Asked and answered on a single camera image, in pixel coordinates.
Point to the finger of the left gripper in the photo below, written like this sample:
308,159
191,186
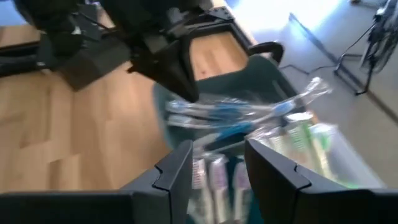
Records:
174,68

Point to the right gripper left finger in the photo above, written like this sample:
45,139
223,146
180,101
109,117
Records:
124,208

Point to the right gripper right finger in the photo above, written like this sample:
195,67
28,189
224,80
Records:
311,208

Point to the blue white toothbrush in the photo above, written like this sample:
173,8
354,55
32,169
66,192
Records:
233,111
186,122
298,99
192,107
236,130

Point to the green white toothbrush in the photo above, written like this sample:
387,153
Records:
323,146
278,143
300,137

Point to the dark purple toothbrush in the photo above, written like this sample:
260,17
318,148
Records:
199,186

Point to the dark grey plastic bin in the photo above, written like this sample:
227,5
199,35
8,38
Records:
248,77

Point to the black fan stand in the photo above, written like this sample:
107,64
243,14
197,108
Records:
379,37

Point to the black aluminium frame rail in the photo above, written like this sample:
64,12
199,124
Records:
214,26

